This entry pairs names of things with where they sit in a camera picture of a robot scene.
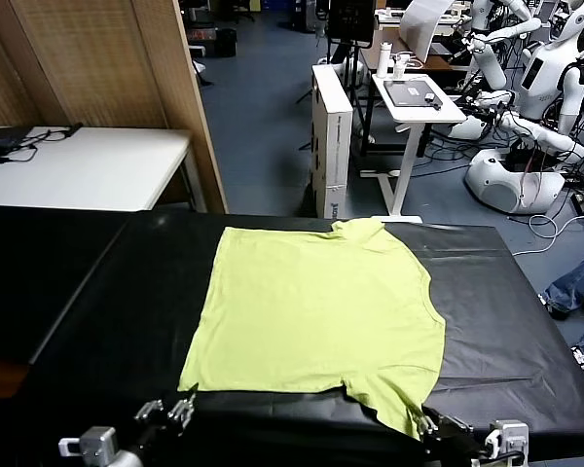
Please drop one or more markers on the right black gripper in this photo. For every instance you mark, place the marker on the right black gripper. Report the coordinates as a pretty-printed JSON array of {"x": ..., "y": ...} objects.
[{"x": 455, "y": 438}]

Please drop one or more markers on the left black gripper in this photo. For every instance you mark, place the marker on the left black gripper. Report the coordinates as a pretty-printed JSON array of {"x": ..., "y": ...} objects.
[{"x": 153, "y": 438}]

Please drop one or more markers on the lime green t-shirt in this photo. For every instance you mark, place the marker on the lime green t-shirt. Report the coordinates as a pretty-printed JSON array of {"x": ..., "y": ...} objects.
[{"x": 311, "y": 311}]

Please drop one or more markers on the white humanoid robot raised arm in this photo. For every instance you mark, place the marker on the white humanoid robot raised arm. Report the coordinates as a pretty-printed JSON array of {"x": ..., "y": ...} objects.
[{"x": 486, "y": 63}]

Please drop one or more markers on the black plastic table cover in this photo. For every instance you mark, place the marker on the black plastic table cover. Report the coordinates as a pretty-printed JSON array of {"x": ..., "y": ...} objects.
[{"x": 491, "y": 316}]

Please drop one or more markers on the black white striped sneaker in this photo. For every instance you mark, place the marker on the black white striped sneaker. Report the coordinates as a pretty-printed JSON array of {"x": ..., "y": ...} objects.
[{"x": 581, "y": 357}]

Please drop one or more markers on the dark sneaker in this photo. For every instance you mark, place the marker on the dark sneaker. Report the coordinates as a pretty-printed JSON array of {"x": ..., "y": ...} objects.
[{"x": 557, "y": 311}]

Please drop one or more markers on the black side table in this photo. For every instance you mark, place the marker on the black side table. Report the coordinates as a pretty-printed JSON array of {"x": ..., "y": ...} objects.
[{"x": 29, "y": 272}]

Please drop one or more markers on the white rectangular table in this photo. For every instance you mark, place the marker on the white rectangular table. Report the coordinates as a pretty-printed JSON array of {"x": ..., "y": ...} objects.
[{"x": 102, "y": 165}]

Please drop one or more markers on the black power strip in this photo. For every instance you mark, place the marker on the black power strip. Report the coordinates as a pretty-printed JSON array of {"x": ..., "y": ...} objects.
[{"x": 580, "y": 202}]

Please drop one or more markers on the tall white cardboard box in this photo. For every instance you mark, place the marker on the tall white cardboard box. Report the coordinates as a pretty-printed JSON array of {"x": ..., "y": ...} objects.
[{"x": 333, "y": 146}]

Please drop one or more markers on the white standing desk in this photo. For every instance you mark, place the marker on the white standing desk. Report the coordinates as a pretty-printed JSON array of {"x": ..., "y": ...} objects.
[{"x": 418, "y": 111}]

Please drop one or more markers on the black flat bag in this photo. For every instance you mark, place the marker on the black flat bag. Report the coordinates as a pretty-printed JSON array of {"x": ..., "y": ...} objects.
[{"x": 0, "y": 141}]

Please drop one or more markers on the small black desk device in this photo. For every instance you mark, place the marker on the small black desk device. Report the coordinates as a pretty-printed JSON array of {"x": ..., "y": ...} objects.
[{"x": 433, "y": 100}]

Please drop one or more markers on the grey closed laptop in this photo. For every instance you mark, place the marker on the grey closed laptop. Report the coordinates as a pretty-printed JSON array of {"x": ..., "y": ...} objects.
[{"x": 409, "y": 92}]

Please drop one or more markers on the small white floor object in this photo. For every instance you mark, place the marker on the small white floor object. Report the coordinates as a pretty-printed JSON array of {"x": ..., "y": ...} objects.
[{"x": 199, "y": 70}]

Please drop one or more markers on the white cup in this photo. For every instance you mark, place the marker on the white cup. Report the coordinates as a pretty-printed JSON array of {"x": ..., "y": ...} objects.
[{"x": 399, "y": 69}]

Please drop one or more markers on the wooden folding screen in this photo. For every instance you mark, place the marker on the wooden folding screen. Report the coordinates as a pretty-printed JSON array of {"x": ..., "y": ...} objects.
[{"x": 102, "y": 58}]

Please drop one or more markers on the white humanoid robot with base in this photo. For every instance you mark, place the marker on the white humanoid robot with base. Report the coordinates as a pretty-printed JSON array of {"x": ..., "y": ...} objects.
[{"x": 545, "y": 82}]

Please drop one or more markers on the brown wooden desk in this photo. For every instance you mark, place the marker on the brown wooden desk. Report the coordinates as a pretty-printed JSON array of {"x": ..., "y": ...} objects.
[{"x": 438, "y": 61}]

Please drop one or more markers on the white water bottle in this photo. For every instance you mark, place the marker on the white water bottle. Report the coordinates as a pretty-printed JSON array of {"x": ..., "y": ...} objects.
[{"x": 383, "y": 61}]

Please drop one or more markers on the black waste bin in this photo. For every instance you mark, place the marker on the black waste bin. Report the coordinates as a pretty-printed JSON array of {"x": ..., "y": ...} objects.
[{"x": 226, "y": 44}]

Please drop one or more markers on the white curved panel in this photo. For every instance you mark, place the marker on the white curved panel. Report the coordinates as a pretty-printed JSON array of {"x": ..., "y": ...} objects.
[{"x": 418, "y": 29}]

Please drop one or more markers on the black monitor on stand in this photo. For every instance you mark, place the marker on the black monitor on stand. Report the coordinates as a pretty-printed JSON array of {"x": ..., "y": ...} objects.
[{"x": 350, "y": 19}]

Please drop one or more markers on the left grey wrist camera box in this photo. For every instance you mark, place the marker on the left grey wrist camera box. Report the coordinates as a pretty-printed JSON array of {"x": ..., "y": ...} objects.
[{"x": 95, "y": 440}]

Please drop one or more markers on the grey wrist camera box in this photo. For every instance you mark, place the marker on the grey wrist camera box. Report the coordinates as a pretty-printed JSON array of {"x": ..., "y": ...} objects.
[
  {"x": 508, "y": 435},
  {"x": 95, "y": 440}
]

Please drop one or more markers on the right grey wrist camera box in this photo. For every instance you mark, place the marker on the right grey wrist camera box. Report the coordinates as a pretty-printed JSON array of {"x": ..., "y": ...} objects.
[{"x": 508, "y": 435}]

